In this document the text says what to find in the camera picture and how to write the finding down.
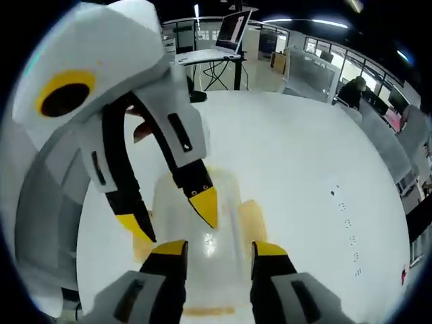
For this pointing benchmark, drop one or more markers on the grey mesh office chair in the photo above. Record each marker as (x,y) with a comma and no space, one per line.
(50,175)

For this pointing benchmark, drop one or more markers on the person's left hand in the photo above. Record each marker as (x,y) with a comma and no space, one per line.
(141,132)

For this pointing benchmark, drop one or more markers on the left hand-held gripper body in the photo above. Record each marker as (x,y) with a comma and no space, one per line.
(101,44)

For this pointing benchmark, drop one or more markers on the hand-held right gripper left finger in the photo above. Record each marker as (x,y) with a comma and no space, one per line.
(165,266)

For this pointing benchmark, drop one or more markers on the clear box with yellow buckles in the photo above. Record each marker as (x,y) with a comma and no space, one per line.
(216,256)

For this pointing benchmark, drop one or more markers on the long ceiling light strip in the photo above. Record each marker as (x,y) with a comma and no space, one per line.
(303,22)

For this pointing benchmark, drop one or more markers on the black computer mouse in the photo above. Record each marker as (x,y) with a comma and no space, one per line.
(197,96)

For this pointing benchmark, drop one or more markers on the black-legged standing desk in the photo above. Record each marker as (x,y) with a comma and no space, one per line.
(236,71)

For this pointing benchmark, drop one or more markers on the silver laptop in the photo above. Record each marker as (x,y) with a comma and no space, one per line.
(231,32)

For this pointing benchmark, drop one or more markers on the white frame chair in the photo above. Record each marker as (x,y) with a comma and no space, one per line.
(307,72)

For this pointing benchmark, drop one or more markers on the small red object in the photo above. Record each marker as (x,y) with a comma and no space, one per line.
(404,275)

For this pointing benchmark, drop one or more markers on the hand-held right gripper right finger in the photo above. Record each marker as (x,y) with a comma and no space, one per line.
(270,266)

